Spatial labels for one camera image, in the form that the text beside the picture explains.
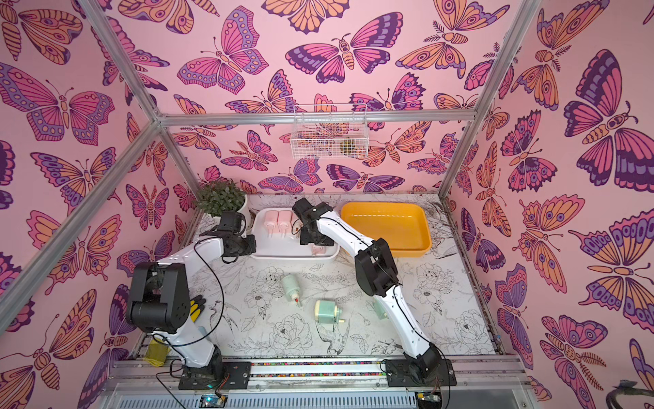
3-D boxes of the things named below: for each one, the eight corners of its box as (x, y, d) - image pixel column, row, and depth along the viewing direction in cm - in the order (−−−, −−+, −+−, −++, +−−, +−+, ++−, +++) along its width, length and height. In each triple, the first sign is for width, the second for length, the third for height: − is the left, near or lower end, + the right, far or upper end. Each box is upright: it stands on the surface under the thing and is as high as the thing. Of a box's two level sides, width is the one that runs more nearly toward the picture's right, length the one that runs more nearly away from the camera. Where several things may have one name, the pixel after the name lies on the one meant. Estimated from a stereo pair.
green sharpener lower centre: (315, 325, 85) (314, 317, 79) (316, 309, 88) (314, 300, 82) (344, 325, 85) (345, 317, 79) (344, 309, 88) (344, 300, 82)
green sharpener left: (283, 305, 89) (279, 296, 83) (286, 285, 94) (283, 274, 88) (299, 305, 89) (296, 296, 83) (301, 285, 94) (299, 274, 88)
